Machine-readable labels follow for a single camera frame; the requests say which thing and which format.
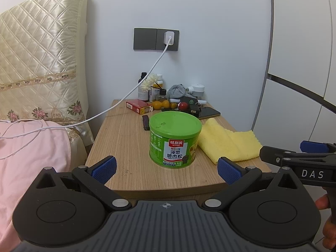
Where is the grey wall socket panel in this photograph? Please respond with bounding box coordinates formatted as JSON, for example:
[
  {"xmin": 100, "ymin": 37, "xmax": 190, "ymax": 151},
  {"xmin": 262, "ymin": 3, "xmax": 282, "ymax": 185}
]
[{"xmin": 133, "ymin": 28, "xmax": 180, "ymax": 51}]

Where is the black key fob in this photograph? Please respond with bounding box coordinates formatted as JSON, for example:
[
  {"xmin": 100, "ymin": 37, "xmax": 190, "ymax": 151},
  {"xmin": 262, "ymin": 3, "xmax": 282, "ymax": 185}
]
[{"xmin": 187, "ymin": 103, "xmax": 202, "ymax": 118}]

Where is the grey crumpled cloth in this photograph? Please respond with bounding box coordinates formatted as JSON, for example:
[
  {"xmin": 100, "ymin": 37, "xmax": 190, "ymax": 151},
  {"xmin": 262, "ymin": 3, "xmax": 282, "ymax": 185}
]
[{"xmin": 167, "ymin": 84, "xmax": 186, "ymax": 99}]

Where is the dark smartphone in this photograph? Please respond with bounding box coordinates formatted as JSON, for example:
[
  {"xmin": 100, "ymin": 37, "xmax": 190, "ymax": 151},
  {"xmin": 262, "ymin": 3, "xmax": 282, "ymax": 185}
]
[{"xmin": 198, "ymin": 106, "xmax": 221, "ymax": 120}]

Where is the white wardrobe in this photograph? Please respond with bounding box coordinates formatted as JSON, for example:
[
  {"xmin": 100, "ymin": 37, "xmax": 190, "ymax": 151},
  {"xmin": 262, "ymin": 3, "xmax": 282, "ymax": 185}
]
[{"xmin": 251, "ymin": 0, "xmax": 336, "ymax": 149}]

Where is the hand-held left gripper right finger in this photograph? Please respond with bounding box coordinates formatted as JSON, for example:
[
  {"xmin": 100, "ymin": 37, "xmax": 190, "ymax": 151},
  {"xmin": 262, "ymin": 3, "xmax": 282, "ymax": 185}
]
[{"xmin": 204, "ymin": 156, "xmax": 303, "ymax": 212}]

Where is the white round device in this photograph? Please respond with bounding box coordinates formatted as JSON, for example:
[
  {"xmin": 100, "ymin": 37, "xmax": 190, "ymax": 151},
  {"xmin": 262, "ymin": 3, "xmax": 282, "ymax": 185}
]
[{"xmin": 187, "ymin": 84, "xmax": 205, "ymax": 97}]

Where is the dark green pouch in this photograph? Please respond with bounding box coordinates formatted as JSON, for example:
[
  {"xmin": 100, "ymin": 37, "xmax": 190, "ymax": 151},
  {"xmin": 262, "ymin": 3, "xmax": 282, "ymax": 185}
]
[{"xmin": 180, "ymin": 96, "xmax": 198, "ymax": 106}]

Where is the yellow cleaning cloth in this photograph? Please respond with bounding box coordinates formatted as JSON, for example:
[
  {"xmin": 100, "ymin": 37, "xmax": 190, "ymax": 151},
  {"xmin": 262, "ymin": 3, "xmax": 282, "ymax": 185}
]
[{"xmin": 197, "ymin": 118, "xmax": 263, "ymax": 165}]

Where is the green lidded container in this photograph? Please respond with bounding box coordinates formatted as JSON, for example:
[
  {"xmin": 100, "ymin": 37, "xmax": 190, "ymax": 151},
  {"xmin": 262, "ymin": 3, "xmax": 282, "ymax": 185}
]
[{"xmin": 148, "ymin": 111, "xmax": 203, "ymax": 167}]

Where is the yellow capped white bottle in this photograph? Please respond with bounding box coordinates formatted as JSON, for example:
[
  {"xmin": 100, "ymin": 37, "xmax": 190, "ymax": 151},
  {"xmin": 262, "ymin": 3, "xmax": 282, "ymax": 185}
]
[{"xmin": 149, "ymin": 74, "xmax": 164, "ymax": 103}]

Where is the cream padded headboard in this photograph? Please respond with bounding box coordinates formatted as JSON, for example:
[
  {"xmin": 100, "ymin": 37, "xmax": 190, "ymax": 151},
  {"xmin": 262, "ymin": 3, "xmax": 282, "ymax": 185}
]
[{"xmin": 78, "ymin": 0, "xmax": 95, "ymax": 147}]

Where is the white charging cable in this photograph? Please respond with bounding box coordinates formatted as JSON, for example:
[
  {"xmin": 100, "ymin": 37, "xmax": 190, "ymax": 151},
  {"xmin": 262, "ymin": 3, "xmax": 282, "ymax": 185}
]
[{"xmin": 0, "ymin": 38, "xmax": 174, "ymax": 160}]

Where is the red flat box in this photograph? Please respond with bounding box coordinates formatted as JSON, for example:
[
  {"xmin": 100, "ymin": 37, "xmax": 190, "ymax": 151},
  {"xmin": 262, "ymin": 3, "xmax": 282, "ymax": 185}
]
[{"xmin": 126, "ymin": 99, "xmax": 153, "ymax": 114}]

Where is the pink blanket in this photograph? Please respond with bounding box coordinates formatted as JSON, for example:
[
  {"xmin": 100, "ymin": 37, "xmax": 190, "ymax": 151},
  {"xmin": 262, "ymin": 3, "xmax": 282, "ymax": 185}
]
[{"xmin": 0, "ymin": 119, "xmax": 73, "ymax": 252}]

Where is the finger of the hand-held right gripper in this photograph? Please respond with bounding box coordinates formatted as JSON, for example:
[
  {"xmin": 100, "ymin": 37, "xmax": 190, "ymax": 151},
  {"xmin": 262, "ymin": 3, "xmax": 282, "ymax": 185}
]
[
  {"xmin": 300, "ymin": 140, "xmax": 336, "ymax": 154},
  {"xmin": 259, "ymin": 145, "xmax": 336, "ymax": 167}
]

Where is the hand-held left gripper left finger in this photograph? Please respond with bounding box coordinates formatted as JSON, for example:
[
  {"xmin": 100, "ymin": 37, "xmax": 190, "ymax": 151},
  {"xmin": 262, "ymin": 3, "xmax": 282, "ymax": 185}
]
[{"xmin": 35, "ymin": 155, "xmax": 132, "ymax": 212}]

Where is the cream quilted pillow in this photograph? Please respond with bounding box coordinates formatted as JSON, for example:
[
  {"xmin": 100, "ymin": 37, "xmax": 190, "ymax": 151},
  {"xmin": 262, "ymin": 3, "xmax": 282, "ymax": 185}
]
[{"xmin": 0, "ymin": 0, "xmax": 89, "ymax": 127}]

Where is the person's right hand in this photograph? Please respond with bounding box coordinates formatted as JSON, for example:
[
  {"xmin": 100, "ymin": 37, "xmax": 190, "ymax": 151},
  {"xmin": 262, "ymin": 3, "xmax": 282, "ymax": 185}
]
[{"xmin": 314, "ymin": 196, "xmax": 336, "ymax": 250}]

